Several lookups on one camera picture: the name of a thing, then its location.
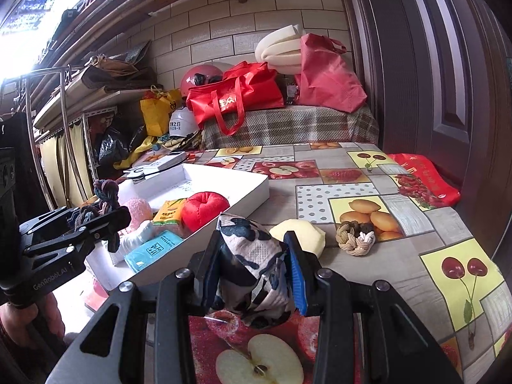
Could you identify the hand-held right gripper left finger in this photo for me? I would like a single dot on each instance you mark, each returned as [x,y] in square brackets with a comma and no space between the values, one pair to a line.
[208,266]

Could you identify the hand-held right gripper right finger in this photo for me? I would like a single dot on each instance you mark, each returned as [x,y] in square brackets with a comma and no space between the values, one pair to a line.
[298,284]

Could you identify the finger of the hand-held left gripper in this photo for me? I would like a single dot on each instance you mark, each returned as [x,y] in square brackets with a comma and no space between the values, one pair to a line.
[48,220]
[112,220]

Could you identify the pink plush toy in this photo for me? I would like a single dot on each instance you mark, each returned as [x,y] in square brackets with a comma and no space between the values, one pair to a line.
[138,210]

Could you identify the black and white patterned cloth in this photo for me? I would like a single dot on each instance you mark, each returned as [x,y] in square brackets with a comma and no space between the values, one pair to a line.
[248,256]

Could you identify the blue tissue pack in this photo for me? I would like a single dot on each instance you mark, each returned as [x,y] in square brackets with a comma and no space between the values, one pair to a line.
[154,252]

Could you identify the yellow tissue pack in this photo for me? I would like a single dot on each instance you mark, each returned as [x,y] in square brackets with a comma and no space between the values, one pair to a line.
[170,214]

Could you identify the white cardboard box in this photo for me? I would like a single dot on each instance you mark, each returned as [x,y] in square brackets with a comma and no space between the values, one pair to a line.
[224,180]

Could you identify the person's left hand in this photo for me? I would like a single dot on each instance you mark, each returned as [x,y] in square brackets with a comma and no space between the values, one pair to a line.
[44,318]

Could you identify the yellow sponge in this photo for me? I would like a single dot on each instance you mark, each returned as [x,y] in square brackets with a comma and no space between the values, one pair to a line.
[304,234]

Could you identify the red plush apple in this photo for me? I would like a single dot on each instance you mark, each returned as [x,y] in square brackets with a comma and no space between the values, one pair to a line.
[206,210]

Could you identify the red plastic object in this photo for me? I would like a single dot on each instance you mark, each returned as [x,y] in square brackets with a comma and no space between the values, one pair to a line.
[96,298]

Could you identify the yellow cloth curtain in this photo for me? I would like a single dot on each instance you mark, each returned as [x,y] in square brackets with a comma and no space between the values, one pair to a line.
[52,160]

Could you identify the black plastic bag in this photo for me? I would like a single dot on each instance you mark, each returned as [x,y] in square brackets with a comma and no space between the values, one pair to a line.
[116,146]

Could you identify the white remote device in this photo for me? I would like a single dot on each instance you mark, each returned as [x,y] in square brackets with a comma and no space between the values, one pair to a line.
[160,163]

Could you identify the fruit print tablecloth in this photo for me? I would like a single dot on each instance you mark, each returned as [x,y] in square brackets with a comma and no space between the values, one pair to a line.
[316,204]

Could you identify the yellow bag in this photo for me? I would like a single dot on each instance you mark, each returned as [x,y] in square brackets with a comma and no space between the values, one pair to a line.
[156,114]

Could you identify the metal shelf rack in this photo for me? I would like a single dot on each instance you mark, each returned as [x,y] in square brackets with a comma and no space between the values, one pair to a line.
[68,100]

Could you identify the plaid cloth cover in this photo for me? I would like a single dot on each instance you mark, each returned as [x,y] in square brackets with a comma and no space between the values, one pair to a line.
[288,126]

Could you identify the red helmet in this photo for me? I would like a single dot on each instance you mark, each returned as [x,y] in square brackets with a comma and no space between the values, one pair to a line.
[196,78]

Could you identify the red packet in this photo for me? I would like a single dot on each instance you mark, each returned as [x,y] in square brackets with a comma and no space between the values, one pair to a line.
[432,182]

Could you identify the red tote bag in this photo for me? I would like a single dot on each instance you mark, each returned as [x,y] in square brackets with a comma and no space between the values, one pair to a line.
[240,92]

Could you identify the red cloth bag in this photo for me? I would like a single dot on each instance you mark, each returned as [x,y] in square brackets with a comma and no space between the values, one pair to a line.
[328,76]

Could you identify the cream foam cushion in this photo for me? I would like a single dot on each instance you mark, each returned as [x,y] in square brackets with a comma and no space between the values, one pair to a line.
[280,48]

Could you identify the dark door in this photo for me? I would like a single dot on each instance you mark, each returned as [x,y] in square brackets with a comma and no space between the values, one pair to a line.
[420,68]

